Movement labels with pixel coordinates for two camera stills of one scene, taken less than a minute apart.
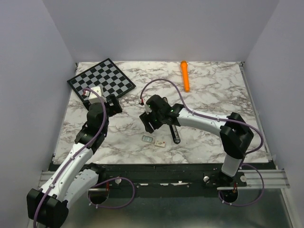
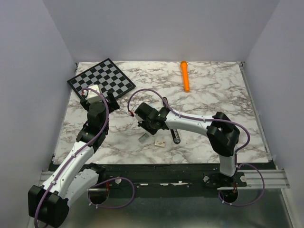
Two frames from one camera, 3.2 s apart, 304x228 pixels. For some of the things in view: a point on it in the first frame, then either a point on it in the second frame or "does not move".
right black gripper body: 161,116 → 147,126
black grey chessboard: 106,74 does not move
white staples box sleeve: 159,143 does not move
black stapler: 175,134 does not move
